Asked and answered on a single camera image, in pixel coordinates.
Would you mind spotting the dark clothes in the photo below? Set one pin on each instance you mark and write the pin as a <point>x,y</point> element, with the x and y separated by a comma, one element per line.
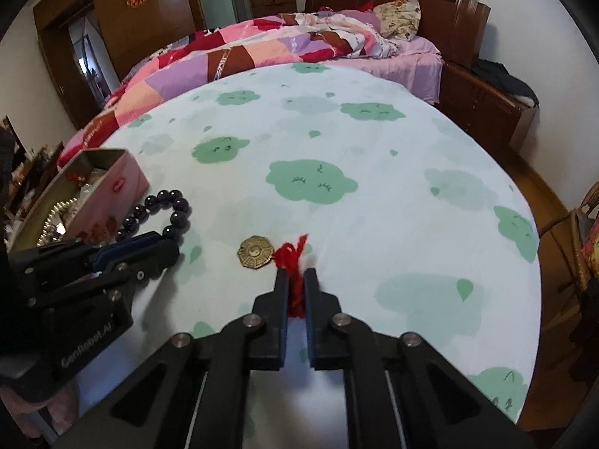
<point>505,79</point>

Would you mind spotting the patchwork quilt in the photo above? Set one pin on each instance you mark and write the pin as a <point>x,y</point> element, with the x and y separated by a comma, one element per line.
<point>234,61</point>

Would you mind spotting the jade pendant with red knots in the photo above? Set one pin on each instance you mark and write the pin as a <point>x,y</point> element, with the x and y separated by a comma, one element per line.
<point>76,178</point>

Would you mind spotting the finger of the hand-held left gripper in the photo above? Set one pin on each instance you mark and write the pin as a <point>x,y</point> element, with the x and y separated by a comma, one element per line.
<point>149,262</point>
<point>121,248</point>

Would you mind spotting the wooden chair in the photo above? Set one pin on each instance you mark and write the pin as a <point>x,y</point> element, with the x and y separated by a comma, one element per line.
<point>568,252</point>

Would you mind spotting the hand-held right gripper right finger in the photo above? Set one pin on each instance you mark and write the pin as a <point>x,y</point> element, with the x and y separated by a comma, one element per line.
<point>310,336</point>

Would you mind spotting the pile of clutter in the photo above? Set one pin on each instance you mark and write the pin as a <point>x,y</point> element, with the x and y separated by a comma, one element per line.
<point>28,168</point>

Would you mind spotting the wooden wardrobe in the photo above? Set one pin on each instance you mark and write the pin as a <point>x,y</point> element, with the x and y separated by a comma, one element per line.
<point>159,32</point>

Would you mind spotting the colourful chair cushion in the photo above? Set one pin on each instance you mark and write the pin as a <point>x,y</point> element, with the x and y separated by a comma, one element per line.
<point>593,248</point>

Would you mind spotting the cloud print tablecloth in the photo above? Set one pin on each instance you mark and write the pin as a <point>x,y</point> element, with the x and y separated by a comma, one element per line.
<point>374,173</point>

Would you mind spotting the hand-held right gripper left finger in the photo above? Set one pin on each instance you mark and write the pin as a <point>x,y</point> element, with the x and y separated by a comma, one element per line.
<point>283,336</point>

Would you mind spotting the wooden headboard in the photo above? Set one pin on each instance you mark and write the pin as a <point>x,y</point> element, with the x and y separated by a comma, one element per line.
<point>449,14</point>

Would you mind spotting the wooden nightstand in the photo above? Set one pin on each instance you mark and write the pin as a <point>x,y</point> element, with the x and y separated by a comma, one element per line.
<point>486,107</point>

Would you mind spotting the purple cloth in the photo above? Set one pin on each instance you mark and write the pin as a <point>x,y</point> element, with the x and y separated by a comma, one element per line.
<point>358,17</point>

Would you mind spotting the pink bed sheet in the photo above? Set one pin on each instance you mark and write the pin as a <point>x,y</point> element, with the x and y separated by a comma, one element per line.
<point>402,65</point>

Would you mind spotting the floral pillow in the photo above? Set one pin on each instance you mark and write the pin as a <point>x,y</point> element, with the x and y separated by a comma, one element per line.
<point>397,16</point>

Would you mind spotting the pink tin box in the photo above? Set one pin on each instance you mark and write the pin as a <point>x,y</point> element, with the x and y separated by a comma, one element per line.
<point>121,182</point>

